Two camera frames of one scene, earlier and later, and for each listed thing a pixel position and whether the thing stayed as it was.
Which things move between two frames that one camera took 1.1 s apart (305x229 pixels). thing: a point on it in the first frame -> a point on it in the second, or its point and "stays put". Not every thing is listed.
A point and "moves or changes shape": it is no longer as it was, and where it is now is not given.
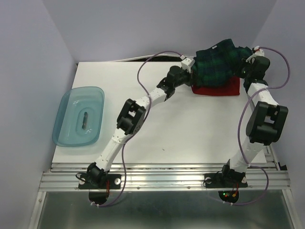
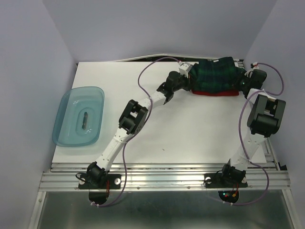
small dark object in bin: [85, 119] stays put
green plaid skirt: [218, 64] moves or changes shape
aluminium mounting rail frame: [268, 175] stays put
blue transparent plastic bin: [67, 130] stays put
